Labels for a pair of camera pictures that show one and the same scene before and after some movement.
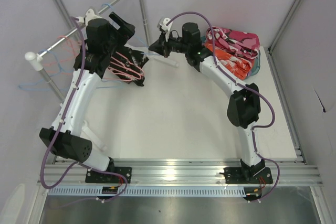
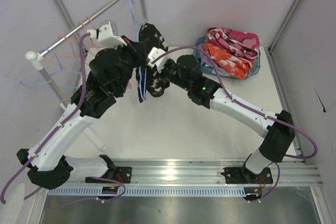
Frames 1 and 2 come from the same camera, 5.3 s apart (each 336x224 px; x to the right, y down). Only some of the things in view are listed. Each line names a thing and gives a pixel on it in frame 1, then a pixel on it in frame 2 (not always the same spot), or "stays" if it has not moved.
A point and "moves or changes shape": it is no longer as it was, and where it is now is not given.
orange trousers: x=240 y=67 stays
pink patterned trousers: x=244 y=43 stays
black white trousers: x=127 y=64 moves or changes shape
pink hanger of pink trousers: x=66 y=65 moves or changes shape
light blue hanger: x=141 y=53 moves or changes shape
